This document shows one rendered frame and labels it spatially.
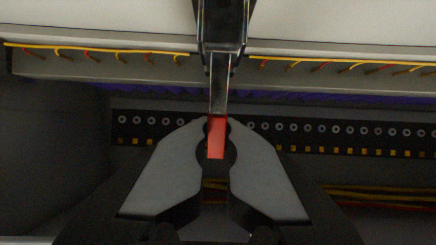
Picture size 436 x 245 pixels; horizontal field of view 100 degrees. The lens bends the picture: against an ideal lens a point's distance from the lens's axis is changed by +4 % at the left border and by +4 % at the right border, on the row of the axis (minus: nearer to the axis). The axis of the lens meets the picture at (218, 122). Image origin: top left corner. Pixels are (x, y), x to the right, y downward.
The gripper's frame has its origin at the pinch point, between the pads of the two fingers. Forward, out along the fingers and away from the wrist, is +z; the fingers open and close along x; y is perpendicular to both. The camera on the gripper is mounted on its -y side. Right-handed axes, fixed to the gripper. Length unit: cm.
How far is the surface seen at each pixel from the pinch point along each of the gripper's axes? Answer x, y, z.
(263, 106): 6.7, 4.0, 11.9
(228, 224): 1.9, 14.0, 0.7
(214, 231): 0.3, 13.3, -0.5
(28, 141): -18.0, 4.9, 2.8
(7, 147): -18.0, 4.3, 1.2
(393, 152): 25.8, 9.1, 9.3
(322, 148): 15.5, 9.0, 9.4
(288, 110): 10.3, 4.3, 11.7
